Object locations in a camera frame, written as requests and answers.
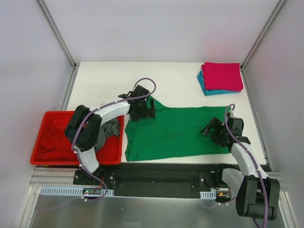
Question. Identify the green t shirt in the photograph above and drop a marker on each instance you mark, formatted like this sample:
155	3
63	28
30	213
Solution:
175	132

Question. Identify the aluminium frame post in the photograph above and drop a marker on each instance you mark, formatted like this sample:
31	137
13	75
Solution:
55	31
268	24

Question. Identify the red t shirt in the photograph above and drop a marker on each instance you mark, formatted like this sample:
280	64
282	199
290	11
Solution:
54	146

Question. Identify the folded teal t shirt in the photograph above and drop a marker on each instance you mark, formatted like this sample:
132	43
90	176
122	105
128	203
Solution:
207	92

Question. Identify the right slotted cable duct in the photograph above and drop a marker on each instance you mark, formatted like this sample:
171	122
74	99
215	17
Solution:
208	195

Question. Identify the slotted cable duct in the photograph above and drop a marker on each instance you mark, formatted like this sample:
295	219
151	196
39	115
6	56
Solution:
75	191
208	195

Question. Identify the red plastic bin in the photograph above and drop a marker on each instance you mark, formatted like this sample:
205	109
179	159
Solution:
110	154

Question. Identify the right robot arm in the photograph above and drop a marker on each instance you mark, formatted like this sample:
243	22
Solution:
255	192

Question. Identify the grey t shirt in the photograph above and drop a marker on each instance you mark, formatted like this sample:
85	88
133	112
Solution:
108	129

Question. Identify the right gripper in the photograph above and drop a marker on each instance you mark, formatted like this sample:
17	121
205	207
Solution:
215	130

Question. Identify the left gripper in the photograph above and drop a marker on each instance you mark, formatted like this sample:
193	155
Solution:
144	109

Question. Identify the left aluminium frame post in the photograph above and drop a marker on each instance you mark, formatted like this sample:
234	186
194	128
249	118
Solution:
55	31

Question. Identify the left slotted cable duct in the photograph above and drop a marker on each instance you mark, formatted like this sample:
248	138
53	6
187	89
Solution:
75	191

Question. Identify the right aluminium frame post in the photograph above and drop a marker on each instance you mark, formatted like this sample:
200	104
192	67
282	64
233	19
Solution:
268	24

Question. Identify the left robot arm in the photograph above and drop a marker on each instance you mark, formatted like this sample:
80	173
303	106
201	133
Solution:
84	126

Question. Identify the folded magenta t shirt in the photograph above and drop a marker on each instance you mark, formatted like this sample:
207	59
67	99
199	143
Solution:
222	76

